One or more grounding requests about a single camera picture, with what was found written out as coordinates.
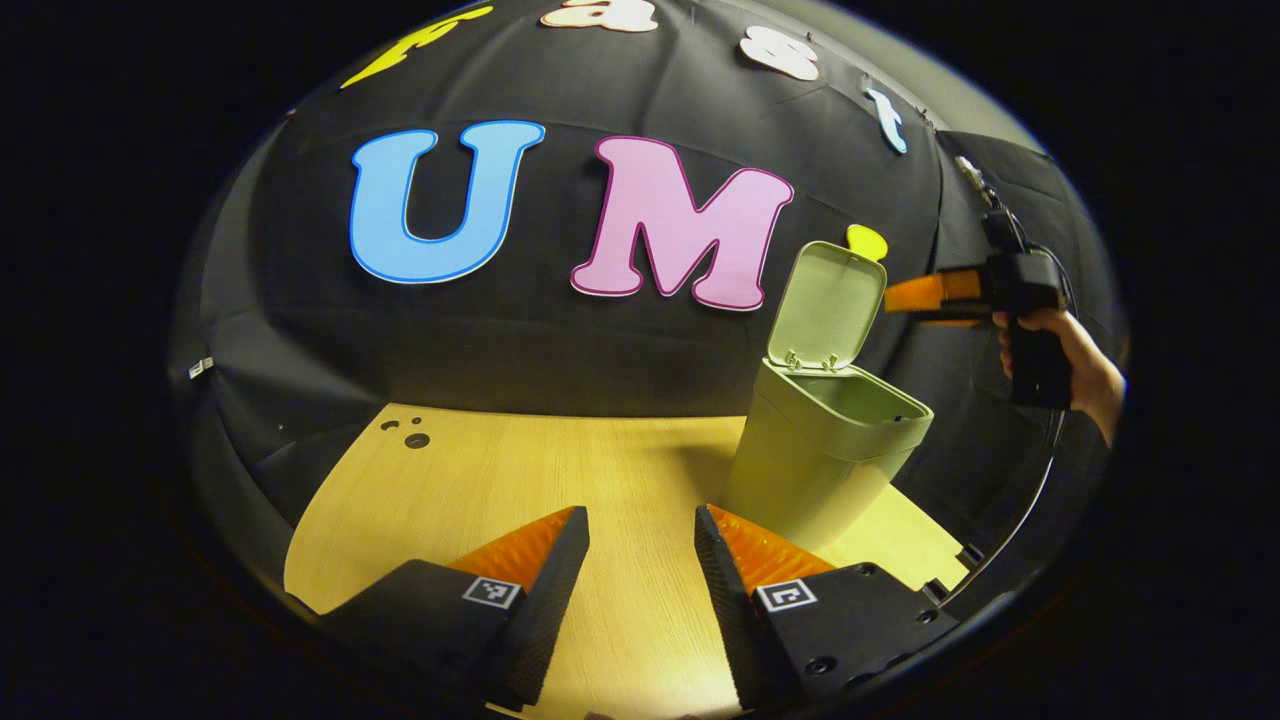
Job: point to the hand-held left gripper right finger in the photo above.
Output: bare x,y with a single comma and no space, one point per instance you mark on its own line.
730,600

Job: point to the wooden desktop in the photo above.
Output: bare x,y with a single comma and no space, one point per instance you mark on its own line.
560,470

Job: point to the black backdrop cloth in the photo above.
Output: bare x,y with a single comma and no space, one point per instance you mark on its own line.
560,340

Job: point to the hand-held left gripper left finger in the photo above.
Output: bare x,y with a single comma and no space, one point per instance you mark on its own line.
550,600

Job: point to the small white tag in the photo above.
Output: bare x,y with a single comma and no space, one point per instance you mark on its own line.
200,367

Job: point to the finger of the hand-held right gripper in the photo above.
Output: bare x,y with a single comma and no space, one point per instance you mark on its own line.
940,290

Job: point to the green desktop garbage bin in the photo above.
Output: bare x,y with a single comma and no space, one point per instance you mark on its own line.
800,450

